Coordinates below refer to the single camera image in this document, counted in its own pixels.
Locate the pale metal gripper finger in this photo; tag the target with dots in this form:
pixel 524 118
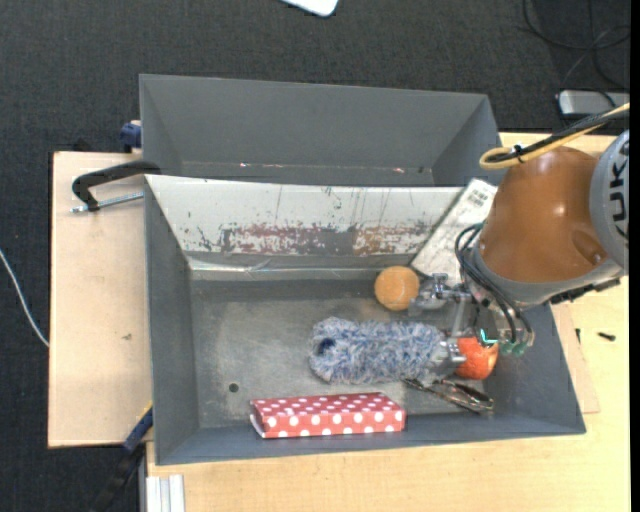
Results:
pixel 452 351
pixel 436 290

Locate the red-orange toy fruit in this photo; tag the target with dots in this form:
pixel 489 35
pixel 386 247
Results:
pixel 480 360

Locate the orange tennis ball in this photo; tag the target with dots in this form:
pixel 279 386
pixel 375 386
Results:
pixel 395 287

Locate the blue and white fluffy cloth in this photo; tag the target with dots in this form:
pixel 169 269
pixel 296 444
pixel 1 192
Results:
pixel 372 350

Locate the small black screw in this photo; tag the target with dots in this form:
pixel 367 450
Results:
pixel 606 336

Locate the red box with white dots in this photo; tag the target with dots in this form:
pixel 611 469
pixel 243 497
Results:
pixel 327 415

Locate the grey metal bin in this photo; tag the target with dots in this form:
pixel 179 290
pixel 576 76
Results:
pixel 260 350

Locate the pale wood flat board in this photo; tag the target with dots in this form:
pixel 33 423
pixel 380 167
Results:
pixel 97 300

